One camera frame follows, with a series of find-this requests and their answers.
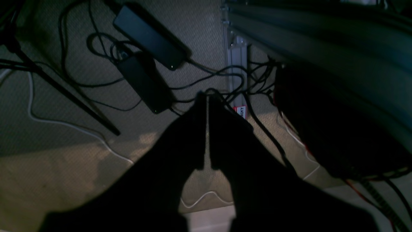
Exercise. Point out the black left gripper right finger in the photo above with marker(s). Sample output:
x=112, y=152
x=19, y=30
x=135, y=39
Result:
x=267, y=196

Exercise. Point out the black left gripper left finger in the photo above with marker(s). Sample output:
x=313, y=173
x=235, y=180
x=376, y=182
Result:
x=147, y=197

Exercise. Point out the lower black power adapter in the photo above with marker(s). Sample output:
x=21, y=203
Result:
x=139, y=70

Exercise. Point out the black power adapter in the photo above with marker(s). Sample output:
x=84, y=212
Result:
x=136, y=23
x=139, y=70

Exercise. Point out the upper black power adapter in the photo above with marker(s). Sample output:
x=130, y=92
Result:
x=136, y=23

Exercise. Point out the black tripod leg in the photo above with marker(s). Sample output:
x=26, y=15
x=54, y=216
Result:
x=28, y=65

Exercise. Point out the aluminium table frame profile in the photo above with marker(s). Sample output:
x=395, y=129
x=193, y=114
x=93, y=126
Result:
x=236, y=55

